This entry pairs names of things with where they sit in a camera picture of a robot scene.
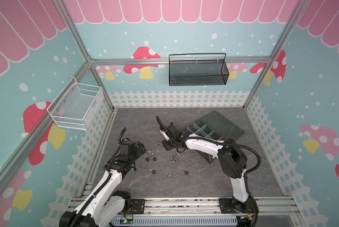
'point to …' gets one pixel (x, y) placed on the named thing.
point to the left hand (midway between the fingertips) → (139, 151)
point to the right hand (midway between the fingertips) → (166, 141)
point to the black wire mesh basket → (200, 69)
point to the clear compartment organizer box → (214, 126)
